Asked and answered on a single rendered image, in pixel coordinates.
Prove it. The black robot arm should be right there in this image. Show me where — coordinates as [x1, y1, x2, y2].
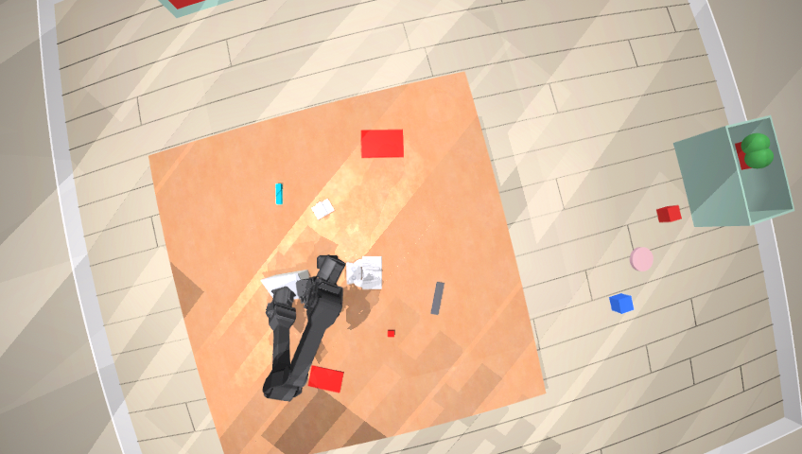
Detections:
[262, 254, 346, 402]

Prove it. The grey flat bar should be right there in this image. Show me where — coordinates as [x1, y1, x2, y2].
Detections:
[430, 282, 445, 315]

